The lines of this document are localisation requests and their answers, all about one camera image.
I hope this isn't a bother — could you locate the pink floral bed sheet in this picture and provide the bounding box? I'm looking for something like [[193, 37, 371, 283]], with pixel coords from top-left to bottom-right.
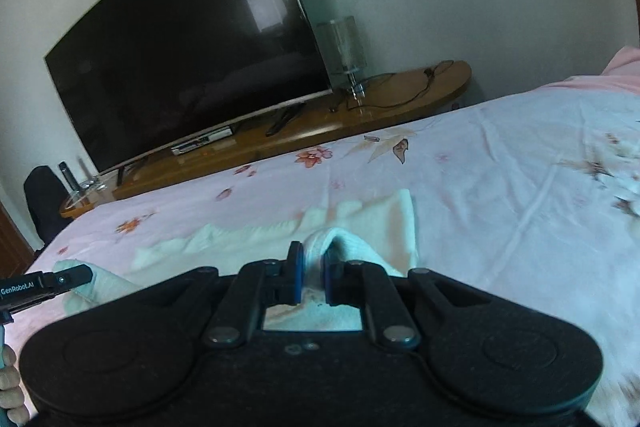
[[0, 46, 640, 427]]

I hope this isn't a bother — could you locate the black flat screen television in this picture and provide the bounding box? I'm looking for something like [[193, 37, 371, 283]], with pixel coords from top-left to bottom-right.
[[44, 0, 334, 186]]

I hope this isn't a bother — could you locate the brown wooden furniture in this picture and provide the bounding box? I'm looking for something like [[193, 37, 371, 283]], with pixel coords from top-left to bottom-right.
[[0, 201, 35, 279]]

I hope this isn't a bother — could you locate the white knit sweater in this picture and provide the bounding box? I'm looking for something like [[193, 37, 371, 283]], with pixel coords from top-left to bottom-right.
[[55, 189, 420, 333]]

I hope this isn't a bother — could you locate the black chair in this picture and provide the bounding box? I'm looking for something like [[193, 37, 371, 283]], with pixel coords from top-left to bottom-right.
[[23, 165, 72, 254]]

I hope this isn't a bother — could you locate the glass table lamp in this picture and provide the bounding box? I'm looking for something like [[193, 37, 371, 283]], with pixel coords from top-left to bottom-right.
[[315, 15, 369, 101]]

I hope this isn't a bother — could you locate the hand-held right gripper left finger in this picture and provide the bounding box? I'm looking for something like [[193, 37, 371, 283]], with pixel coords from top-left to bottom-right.
[[145, 241, 305, 351]]

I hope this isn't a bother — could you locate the dark remote control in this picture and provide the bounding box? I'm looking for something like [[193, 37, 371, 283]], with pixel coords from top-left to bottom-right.
[[58, 161, 76, 194]]

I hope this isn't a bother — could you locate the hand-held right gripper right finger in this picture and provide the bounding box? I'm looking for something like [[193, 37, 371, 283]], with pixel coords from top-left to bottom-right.
[[322, 252, 493, 352]]

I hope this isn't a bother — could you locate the wooden television cabinet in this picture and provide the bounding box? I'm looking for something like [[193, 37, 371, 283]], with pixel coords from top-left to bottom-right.
[[60, 60, 473, 219]]

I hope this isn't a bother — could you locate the silver set-top box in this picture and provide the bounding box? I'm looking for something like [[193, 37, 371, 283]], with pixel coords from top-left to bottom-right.
[[170, 125, 235, 156]]

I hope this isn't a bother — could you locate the person's left hand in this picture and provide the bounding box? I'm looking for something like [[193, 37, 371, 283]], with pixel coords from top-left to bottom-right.
[[0, 345, 30, 426]]

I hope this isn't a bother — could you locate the black cable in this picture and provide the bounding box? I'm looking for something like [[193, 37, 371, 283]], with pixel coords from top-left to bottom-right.
[[327, 59, 457, 113]]

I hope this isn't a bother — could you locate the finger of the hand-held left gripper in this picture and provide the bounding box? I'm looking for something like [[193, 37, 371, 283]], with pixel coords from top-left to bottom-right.
[[42, 263, 94, 297]]

